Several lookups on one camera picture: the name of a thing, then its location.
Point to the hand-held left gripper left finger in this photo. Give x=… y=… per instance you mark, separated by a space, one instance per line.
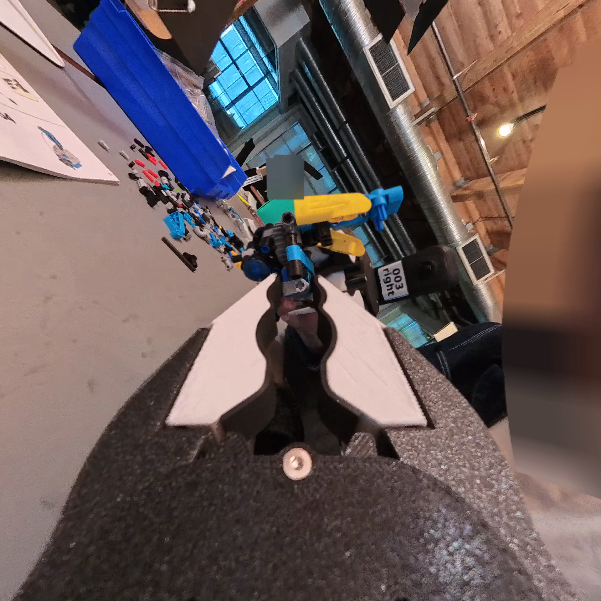
x=216 y=376

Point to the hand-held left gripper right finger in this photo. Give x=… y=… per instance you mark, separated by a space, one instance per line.
x=380 y=376

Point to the yellow blue brick assembly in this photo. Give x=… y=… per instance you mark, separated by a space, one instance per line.
x=329 y=208

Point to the black blue brick assembly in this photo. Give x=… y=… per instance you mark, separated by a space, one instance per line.
x=277 y=254

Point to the person's right forearm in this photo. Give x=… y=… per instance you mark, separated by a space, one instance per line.
x=470 y=366

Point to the grey desk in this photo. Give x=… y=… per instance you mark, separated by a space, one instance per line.
x=84 y=310

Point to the black axle rod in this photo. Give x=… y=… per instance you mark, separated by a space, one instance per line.
x=178 y=254

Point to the ceiling spot lamp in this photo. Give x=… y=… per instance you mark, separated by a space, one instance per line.
x=505 y=130

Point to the green plastic bin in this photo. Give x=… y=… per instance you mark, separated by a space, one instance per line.
x=272 y=211

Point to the pile of loose brick parts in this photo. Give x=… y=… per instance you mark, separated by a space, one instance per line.
x=178 y=202

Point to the white shirt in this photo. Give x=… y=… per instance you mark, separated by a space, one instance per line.
x=563 y=516

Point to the blue plastic bin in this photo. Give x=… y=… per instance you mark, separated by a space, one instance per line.
x=150 y=94

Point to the clear plastic bag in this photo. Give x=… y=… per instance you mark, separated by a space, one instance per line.
x=183 y=80

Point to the building instruction booklet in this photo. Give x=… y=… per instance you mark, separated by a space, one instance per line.
x=38 y=131

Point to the white stand base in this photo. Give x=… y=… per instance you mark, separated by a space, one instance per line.
x=28 y=28

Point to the silver ventilation duct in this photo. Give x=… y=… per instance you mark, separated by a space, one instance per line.
x=413 y=141

